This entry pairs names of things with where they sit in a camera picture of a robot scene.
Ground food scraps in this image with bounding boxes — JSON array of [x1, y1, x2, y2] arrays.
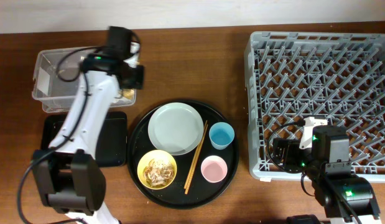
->
[[143, 159, 175, 187]]

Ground pink plastic cup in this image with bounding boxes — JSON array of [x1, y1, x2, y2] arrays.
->
[[201, 156, 228, 183]]

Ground gold snack wrapper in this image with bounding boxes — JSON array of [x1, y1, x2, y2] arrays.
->
[[116, 88, 135, 100]]

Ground grey round plate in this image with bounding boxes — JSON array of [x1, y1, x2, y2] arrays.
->
[[148, 102, 204, 156]]

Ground black rectangular tray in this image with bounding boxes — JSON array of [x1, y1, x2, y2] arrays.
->
[[40, 111, 128, 167]]

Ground blue plastic cup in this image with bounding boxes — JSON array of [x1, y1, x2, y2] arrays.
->
[[209, 122, 235, 150]]

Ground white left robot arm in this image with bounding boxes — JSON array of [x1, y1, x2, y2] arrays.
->
[[27, 50, 144, 223]]

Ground grey dishwasher rack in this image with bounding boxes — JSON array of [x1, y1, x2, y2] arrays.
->
[[244, 31, 385, 183]]

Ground wooden chopstick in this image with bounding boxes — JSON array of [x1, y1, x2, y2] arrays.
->
[[183, 120, 208, 189], [184, 124, 209, 195]]

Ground clear plastic waste bin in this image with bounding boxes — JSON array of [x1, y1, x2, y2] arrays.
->
[[32, 47, 137, 113]]

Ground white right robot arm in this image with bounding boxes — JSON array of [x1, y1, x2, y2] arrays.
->
[[270, 135, 381, 223]]

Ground yellow bowl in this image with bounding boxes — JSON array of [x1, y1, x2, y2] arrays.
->
[[137, 150, 177, 190]]

